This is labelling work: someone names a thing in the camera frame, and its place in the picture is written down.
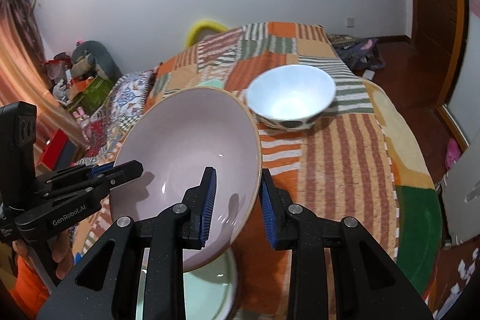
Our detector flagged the mint green plate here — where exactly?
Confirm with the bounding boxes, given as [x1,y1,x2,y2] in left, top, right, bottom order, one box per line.
[136,247,239,320]

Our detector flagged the pink bowl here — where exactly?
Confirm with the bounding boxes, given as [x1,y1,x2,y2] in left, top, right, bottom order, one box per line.
[109,87,262,271]

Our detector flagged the white spotted bowl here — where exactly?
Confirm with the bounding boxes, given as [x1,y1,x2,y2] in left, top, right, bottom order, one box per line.
[245,64,336,132]

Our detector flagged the mint green bowl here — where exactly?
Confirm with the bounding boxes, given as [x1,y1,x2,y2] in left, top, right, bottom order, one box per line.
[198,79,224,89]

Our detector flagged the left hand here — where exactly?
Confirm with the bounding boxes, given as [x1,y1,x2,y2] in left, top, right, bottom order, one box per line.
[12,231,74,280]

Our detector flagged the red box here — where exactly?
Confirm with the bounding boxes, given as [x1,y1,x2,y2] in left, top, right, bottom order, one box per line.
[35,129,78,175]

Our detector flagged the pink rabbit toy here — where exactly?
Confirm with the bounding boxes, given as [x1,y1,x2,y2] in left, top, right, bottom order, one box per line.
[72,106,92,142]

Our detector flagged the green storage box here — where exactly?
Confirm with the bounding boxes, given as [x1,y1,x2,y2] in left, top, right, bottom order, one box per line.
[66,76,114,115]

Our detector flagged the orange striped patchwork blanket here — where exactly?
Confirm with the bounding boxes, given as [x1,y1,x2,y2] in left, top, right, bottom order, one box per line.
[143,22,442,298]

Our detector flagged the patterned geometric quilt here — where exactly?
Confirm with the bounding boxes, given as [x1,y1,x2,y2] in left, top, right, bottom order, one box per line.
[75,69,156,166]

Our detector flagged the orange curtain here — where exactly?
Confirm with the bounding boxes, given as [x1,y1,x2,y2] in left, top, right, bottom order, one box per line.
[1,0,86,157]

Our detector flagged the pink shoe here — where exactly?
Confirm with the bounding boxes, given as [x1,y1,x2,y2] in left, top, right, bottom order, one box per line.
[444,138,461,171]

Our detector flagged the grey plush toy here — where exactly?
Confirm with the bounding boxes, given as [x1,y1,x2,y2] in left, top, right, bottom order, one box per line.
[70,40,123,82]

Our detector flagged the white wardrobe with hearts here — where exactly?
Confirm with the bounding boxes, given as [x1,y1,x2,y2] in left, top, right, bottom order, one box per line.
[438,0,479,151]

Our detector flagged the dark bag on floor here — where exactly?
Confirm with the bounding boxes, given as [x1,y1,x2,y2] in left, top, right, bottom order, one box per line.
[326,33,386,71]

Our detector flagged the yellow foam arch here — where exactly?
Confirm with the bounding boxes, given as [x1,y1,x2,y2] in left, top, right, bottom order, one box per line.
[185,19,229,48]

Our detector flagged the brown wooden door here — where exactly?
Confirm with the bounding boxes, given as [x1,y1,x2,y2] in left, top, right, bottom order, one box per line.
[412,0,470,107]

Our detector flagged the wall socket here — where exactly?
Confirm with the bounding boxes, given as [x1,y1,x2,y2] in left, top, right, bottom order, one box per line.
[346,17,355,28]

